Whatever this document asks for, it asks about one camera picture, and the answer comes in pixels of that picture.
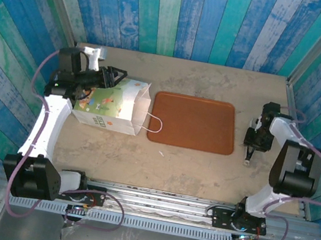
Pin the small white paper scrap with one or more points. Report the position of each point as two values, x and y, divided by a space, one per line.
161 153

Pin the aluminium table edge rail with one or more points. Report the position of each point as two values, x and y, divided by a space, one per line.
292 96
71 45

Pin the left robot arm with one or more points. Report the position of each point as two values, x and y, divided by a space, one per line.
51 119

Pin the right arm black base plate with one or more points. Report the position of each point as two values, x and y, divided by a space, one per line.
220 219

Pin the white printed paper bag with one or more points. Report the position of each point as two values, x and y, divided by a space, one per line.
107 101

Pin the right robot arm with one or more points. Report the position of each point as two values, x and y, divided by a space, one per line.
295 168

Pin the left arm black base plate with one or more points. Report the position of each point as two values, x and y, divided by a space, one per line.
94 195

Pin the clear plastic wrap piece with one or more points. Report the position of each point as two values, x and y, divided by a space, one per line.
66 229

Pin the brown plastic tray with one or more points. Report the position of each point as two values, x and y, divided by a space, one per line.
194 123

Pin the small circuit board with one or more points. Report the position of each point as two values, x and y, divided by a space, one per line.
78 207
243 239

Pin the aluminium mounting rail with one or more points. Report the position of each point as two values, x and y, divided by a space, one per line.
164 204

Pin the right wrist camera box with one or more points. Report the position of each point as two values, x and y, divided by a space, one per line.
254 123

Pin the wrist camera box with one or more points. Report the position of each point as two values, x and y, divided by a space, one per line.
92 55
254 123

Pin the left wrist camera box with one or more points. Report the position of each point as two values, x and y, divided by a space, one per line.
92 55

